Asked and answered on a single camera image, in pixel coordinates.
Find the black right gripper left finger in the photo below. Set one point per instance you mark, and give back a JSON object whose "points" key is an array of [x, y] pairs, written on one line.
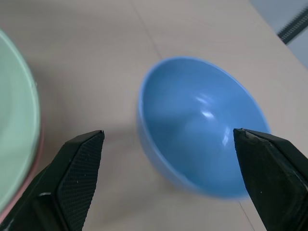
{"points": [[72, 178]]}

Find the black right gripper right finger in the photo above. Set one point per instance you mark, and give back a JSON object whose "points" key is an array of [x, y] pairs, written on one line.
{"points": [[272, 175]]}

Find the pink bowl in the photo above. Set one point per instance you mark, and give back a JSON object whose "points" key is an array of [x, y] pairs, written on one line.
{"points": [[36, 154]]}

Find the green bowl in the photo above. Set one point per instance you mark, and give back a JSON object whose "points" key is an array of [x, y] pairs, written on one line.
{"points": [[14, 120]]}

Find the blue bowl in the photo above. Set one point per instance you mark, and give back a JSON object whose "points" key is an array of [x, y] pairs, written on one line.
{"points": [[192, 125]]}

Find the black toothed strip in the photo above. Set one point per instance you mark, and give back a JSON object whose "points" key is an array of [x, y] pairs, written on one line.
{"points": [[294, 25]]}

